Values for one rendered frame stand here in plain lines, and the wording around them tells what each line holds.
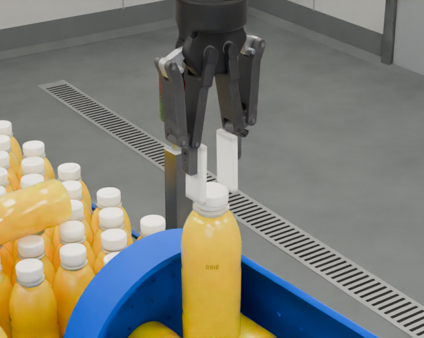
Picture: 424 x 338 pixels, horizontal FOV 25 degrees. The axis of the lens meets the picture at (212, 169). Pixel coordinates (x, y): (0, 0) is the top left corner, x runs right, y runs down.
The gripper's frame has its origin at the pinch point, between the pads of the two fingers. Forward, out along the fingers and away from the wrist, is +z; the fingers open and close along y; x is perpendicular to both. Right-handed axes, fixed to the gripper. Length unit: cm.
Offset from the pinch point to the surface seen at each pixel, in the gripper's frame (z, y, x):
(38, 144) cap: 26, 16, 71
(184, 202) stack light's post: 36, 35, 52
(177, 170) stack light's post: 29, 33, 52
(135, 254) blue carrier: 13.3, -4.9, 8.7
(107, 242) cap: 26.2, 6.2, 33.0
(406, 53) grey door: 125, 343, 259
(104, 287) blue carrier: 15.8, -9.7, 8.2
